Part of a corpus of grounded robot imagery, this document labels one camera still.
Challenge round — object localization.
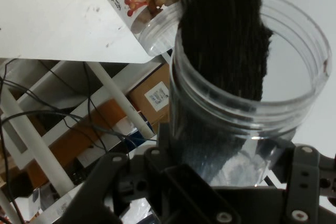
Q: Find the clear jar with black seeds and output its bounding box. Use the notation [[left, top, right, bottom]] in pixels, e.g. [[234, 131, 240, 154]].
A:
[[167, 0, 332, 190]]

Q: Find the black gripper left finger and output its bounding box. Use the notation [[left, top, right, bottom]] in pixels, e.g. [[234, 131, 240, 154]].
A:
[[62, 123, 241, 224]]

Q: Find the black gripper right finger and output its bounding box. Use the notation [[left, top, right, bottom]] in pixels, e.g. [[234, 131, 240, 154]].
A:
[[285, 144, 336, 224]]

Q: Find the brown cardboard box with label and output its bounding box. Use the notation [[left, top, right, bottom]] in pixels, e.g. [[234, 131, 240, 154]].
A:
[[128, 62, 171, 133]]

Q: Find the orange box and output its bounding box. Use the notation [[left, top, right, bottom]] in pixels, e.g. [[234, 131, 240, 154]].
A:
[[26, 97, 129, 183]]

